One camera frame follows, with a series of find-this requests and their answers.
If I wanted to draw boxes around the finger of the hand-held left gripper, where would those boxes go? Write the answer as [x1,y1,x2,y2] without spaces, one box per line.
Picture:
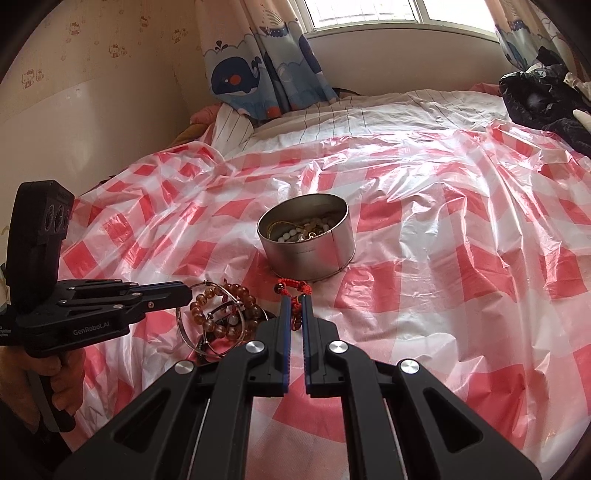
[58,278,193,293]
[59,287,195,325]

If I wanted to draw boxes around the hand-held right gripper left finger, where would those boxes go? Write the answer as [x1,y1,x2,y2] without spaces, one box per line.
[55,295,293,480]

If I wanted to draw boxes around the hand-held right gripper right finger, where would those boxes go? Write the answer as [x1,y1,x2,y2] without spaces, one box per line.
[302,295,539,480]

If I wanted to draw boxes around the silver bangle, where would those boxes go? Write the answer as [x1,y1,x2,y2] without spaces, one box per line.
[175,281,246,357]

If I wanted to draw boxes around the red cord bracelet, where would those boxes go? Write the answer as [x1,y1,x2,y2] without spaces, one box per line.
[275,278,315,329]

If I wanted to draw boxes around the amber bead bracelet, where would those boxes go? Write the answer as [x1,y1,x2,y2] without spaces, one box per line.
[190,282,262,343]

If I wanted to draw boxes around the pile of bracelets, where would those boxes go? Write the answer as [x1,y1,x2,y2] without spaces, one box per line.
[175,279,278,365]

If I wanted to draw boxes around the round metal tin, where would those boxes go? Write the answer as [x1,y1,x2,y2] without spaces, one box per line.
[257,194,356,280]

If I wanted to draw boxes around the white bead bracelet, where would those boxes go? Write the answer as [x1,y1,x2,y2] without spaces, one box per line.
[272,217,335,244]

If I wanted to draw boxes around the person's left hand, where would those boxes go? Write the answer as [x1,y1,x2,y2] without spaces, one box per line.
[0,346,86,431]

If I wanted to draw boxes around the brown cloth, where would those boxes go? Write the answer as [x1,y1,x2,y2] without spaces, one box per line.
[170,122,209,149]

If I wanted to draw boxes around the red white checked plastic sheet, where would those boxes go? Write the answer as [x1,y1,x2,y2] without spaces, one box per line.
[58,120,591,462]

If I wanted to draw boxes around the pink cloth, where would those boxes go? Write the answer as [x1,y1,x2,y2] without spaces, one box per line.
[189,104,223,126]

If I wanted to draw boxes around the striped white bedsheet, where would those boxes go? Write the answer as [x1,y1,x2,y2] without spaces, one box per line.
[203,89,514,154]

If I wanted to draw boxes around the whale print curtain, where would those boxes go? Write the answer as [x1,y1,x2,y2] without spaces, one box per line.
[196,0,341,121]

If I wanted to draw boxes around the dark clothes pile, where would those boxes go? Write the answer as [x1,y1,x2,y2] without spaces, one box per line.
[499,45,591,158]

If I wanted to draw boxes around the window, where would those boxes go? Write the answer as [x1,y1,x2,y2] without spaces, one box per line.
[302,0,502,37]

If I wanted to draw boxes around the tree print curtain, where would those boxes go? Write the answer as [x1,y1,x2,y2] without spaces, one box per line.
[485,0,570,75]

